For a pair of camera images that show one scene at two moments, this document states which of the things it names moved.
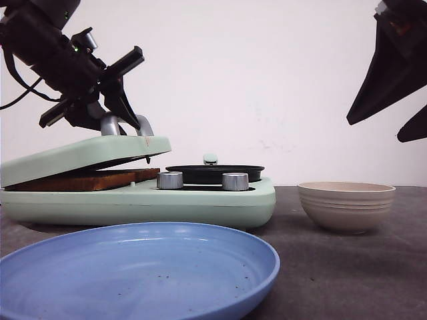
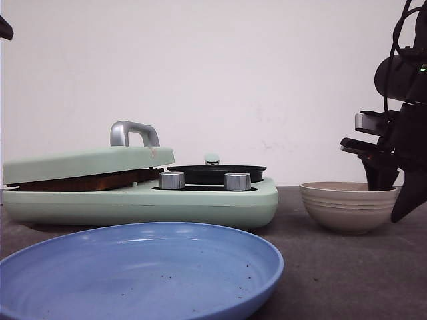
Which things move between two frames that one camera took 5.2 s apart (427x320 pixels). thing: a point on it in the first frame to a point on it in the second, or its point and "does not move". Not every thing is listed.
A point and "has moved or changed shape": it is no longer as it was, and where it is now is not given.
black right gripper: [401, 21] to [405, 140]
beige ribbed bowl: [347, 207] does not move
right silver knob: [235, 181] does not move
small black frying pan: [211, 173] does not move
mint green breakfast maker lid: [81, 154] has moved or changed shape
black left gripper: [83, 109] to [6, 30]
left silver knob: [170, 180] does not move
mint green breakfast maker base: [233, 209] does not move
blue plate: [157, 271] does not move
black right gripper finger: [415, 128] to [412, 195]
